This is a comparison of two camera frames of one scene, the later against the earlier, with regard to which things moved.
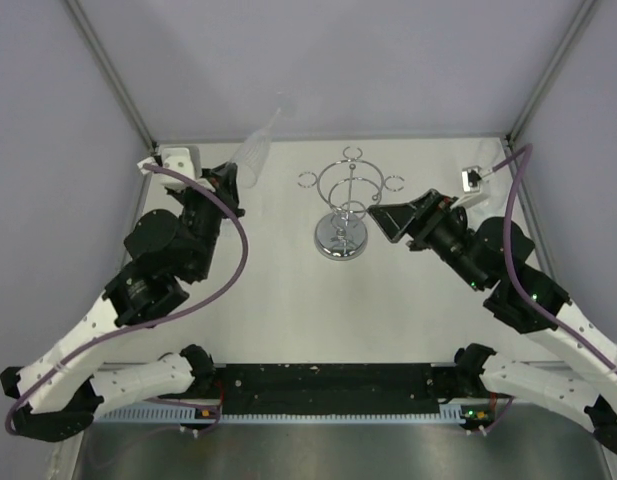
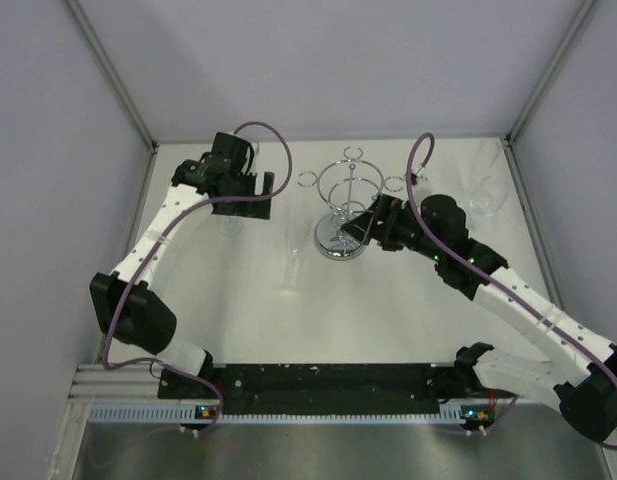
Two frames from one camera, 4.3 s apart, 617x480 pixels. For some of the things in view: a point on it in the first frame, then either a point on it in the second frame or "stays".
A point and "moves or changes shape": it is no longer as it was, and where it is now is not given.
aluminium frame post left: x=108 y=62 stays
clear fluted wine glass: x=250 y=158 moves or changes shape
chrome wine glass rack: x=347 y=187 stays
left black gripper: x=225 y=181 to x=257 y=210
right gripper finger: x=394 y=218 to x=363 y=226
